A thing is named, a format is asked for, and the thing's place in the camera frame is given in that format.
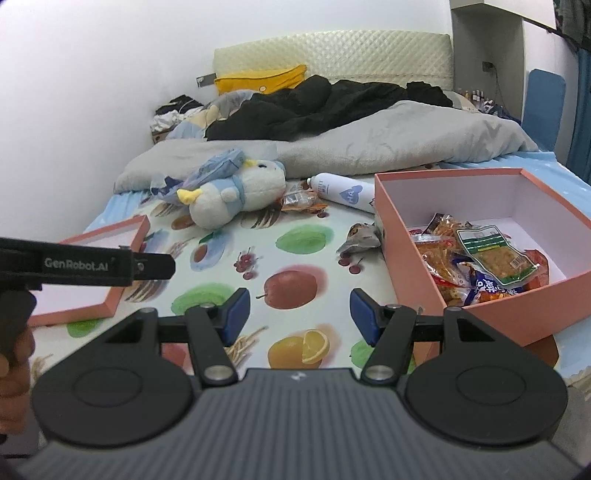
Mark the pink cardboard box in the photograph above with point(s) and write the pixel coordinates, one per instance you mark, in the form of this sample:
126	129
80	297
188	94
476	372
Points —
508	323

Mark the white wall cabinet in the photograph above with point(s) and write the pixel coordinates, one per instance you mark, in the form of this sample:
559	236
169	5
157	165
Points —
471	37

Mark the blue chair back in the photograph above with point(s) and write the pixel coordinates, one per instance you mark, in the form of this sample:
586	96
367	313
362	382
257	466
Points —
545	106

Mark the white spray bottle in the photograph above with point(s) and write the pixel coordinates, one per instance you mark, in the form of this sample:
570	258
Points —
341	190

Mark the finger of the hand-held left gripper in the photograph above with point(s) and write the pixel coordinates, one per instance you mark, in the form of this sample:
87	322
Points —
154	266

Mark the grey blanket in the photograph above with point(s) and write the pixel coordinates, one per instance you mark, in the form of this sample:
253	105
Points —
369	138

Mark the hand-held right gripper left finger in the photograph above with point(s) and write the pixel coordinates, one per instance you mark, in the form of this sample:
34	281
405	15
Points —
236	316

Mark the fruit print mat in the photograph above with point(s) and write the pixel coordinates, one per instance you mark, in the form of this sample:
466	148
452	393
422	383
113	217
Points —
332	277

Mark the blue snack packet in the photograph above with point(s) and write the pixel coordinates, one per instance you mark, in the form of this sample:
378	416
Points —
485	288

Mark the yellow pillow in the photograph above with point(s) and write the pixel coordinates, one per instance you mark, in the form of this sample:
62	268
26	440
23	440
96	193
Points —
258	82

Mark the grey wall bracket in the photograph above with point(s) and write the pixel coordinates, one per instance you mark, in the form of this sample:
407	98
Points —
205	81

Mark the crumpled silver snack packet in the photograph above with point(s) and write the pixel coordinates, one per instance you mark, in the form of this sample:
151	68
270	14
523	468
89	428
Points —
362	237

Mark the orange red snack packet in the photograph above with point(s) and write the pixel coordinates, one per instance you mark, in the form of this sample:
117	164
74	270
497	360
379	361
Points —
436	272

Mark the green label snack packet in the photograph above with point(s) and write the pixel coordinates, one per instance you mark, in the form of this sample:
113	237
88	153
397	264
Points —
496	256

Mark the row of cosmetic bottles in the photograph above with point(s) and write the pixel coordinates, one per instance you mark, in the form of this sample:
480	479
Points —
480	95

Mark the hanging dark clothes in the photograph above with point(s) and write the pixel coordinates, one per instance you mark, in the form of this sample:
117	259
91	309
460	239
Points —
577	23

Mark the blue printed plastic bag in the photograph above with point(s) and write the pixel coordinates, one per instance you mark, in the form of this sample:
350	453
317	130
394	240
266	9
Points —
217	166

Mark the cream quilted headboard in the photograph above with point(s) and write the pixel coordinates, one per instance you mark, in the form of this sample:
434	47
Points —
346	53

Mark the pink box lid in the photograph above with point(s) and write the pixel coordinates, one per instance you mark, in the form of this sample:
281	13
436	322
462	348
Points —
92	304

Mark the black garment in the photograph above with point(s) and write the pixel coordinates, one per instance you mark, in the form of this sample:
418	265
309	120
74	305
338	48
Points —
427	92

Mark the blue curtain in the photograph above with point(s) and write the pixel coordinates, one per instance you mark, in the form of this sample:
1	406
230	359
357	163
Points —
581	115

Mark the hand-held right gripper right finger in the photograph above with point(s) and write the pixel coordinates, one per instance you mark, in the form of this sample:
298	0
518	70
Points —
364	316

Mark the wall socket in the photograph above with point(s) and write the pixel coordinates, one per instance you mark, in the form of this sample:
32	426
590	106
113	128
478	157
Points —
488	65

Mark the pile of clothes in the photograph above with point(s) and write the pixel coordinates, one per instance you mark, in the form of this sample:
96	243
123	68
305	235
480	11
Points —
173	110

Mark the person's left hand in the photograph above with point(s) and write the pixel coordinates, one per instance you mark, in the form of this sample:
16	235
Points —
16	397

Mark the plush penguin toy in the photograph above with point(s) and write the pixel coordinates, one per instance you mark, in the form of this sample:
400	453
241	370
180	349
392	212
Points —
249	184

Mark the blue star bed sheet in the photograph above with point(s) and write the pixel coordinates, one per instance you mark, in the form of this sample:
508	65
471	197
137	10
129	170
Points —
554	161

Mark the black jacket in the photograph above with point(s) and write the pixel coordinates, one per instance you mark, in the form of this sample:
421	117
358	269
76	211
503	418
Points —
286	110

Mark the clear brown snack packet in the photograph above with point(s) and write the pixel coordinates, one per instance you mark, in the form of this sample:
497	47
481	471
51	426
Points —
300	201

